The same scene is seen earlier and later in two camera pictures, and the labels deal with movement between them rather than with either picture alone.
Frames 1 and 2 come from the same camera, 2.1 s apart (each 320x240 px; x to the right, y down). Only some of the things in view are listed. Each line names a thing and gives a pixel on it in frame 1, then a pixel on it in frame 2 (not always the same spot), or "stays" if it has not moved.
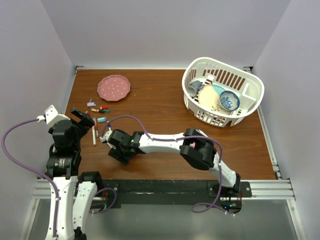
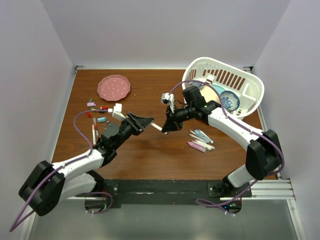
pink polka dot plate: (113, 87) stays
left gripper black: (85, 122) to (142, 122)
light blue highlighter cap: (101, 119) stays
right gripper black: (117, 153) to (170, 124)
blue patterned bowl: (229, 100) stays
